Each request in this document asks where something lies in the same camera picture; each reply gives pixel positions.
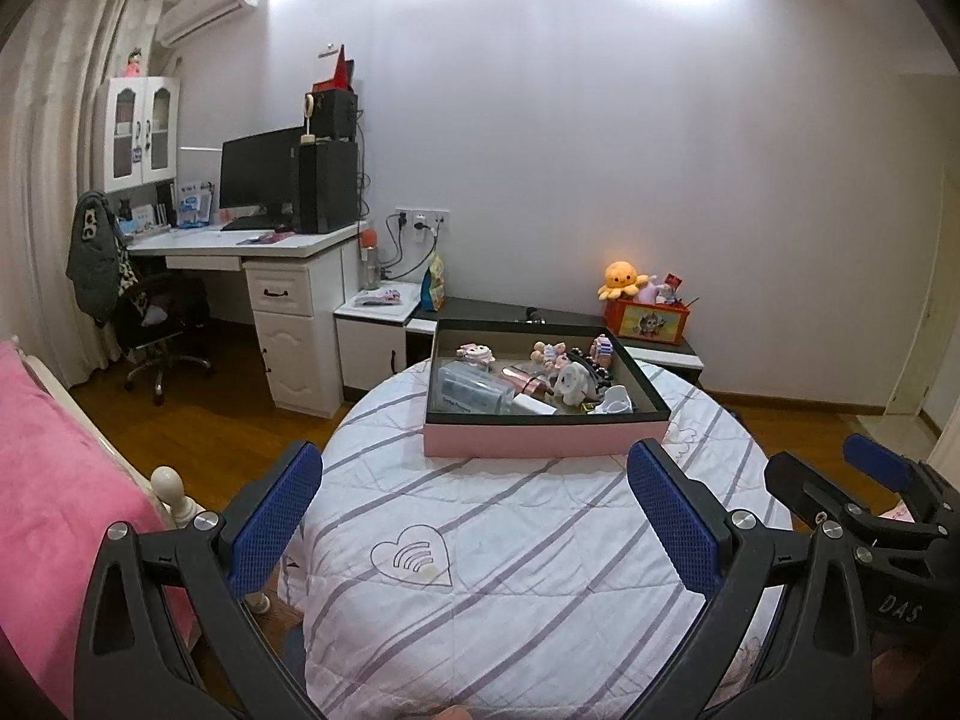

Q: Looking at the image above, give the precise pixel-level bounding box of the cream door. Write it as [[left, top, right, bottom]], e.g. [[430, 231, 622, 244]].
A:
[[896, 292, 947, 413]]

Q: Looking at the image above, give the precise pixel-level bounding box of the white elephant toy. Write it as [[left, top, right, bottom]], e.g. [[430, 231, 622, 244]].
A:
[[555, 361, 601, 406]]

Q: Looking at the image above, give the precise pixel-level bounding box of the red paper bag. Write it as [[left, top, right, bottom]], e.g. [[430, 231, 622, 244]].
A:
[[313, 45, 356, 95]]

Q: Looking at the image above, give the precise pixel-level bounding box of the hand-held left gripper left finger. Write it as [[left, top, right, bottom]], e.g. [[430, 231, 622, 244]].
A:
[[73, 441, 325, 720]]

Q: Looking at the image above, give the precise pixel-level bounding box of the white wall cabinet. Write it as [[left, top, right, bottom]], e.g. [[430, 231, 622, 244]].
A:
[[96, 75, 182, 194]]

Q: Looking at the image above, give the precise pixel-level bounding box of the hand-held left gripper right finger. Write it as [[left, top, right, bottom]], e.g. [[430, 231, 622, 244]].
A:
[[626, 439, 875, 720]]

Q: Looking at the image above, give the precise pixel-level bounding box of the black speaker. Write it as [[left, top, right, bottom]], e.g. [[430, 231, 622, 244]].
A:
[[311, 90, 359, 142]]

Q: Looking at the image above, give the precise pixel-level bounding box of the grey jacket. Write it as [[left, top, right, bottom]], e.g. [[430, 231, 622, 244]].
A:
[[66, 191, 140, 323]]

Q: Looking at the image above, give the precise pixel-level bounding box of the black office chair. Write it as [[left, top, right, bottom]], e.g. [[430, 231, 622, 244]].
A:
[[112, 270, 215, 406]]

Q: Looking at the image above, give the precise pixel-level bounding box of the black monitor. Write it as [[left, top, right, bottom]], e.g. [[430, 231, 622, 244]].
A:
[[220, 126, 305, 222]]

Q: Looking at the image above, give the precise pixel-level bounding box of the pink storage box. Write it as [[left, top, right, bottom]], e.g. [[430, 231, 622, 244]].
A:
[[422, 319, 672, 458]]

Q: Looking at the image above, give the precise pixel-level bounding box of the red toy box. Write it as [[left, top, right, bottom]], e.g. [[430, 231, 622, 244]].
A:
[[604, 296, 695, 346]]

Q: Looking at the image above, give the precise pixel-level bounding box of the white desk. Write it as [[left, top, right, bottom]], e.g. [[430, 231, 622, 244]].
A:
[[127, 221, 368, 417]]

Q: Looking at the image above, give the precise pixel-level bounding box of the beige curtain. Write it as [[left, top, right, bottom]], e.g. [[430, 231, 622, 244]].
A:
[[0, 0, 162, 383]]

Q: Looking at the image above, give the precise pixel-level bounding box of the bottle with red cap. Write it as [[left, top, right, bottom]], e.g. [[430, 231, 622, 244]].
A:
[[358, 223, 380, 290]]

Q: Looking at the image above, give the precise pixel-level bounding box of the black power cable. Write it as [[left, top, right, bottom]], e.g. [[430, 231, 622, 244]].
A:
[[379, 214, 440, 282]]

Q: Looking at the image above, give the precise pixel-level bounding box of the black low cabinet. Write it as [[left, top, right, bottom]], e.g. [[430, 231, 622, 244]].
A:
[[405, 296, 706, 389]]

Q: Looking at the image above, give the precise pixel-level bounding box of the white bedside cabinet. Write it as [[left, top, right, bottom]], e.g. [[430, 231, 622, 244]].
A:
[[334, 281, 422, 398]]

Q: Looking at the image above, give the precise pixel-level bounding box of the blue yellow snack bag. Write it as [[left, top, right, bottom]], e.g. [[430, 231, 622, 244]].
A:
[[420, 253, 446, 312]]

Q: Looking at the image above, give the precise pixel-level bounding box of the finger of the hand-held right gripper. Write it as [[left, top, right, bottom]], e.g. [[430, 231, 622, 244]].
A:
[[765, 451, 865, 542], [842, 433, 959, 520]]

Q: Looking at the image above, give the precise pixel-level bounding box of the round table striped cloth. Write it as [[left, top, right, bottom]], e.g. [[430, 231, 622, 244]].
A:
[[277, 356, 796, 720]]

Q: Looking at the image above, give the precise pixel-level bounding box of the orange octopus plush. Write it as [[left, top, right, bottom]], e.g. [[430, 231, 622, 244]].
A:
[[598, 261, 652, 301]]

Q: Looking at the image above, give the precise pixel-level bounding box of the blue white carton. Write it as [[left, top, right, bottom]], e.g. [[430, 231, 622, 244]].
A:
[[176, 178, 215, 227]]

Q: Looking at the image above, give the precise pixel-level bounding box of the white air conditioner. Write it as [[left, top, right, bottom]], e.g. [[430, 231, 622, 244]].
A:
[[156, 0, 269, 46]]

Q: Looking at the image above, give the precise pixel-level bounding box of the pale blue plastic packet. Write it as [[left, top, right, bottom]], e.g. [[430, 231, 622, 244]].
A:
[[435, 360, 515, 415]]

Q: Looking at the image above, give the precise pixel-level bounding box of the pink blanket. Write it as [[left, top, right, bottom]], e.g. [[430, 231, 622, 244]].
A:
[[0, 341, 200, 691]]

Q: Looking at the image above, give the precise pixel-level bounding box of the black computer tower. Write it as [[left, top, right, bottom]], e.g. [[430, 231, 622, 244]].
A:
[[295, 141, 361, 235]]

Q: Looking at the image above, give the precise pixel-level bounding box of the white bed frame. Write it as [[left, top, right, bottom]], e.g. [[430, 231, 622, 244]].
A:
[[11, 334, 275, 612]]

